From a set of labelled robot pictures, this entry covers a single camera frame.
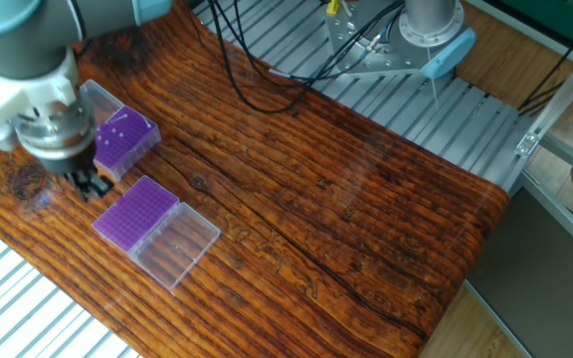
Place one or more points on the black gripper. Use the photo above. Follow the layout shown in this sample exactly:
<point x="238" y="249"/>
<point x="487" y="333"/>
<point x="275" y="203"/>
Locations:
<point x="68" y="159"/>

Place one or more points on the purple pipette tip holder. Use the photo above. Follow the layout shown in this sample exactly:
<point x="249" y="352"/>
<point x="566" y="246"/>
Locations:
<point x="127" y="144"/>
<point x="142" y="214"/>

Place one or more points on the silver ribbed wrist flange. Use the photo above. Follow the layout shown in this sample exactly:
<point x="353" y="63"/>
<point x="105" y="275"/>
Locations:
<point x="56" y="129"/>

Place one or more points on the glossy wood grain mat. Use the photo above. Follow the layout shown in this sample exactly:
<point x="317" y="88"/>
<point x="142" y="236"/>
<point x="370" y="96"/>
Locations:
<point x="346" y="219"/>

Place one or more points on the yellow connector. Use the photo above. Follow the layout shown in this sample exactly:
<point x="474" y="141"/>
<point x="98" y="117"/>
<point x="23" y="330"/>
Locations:
<point x="333" y="6"/>

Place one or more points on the silver robot mounting plate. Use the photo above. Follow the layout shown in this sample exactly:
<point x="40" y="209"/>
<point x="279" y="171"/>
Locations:
<point x="366" y="60"/>

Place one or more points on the thin white rod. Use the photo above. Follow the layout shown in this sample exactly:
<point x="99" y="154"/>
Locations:
<point x="435" y="94"/>

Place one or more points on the light blue plastic piece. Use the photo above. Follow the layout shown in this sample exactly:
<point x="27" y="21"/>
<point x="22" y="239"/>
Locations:
<point x="451" y="52"/>

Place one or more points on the green board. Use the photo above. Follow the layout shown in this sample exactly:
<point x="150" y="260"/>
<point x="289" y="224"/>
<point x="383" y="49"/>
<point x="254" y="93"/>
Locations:
<point x="565" y="20"/>

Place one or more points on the silver corner bracket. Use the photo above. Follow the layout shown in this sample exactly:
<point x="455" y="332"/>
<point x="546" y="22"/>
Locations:
<point x="527" y="144"/>

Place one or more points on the aluminium frame profile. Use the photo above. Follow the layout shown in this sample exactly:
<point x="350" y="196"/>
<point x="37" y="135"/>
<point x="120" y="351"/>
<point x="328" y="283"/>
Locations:
<point x="565" y="104"/>

